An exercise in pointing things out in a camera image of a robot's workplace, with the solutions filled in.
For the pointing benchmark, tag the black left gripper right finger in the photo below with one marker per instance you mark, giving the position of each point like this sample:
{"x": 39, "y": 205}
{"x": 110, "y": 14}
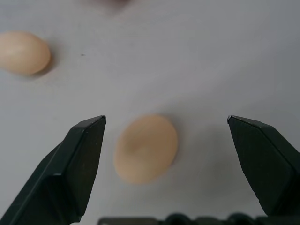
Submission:
{"x": 264, "y": 164}

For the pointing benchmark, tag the beige egg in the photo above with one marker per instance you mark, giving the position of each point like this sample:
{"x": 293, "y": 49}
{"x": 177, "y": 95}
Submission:
{"x": 145, "y": 149}
{"x": 22, "y": 52}

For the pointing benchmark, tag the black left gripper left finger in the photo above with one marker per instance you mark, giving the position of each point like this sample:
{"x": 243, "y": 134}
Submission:
{"x": 68, "y": 173}

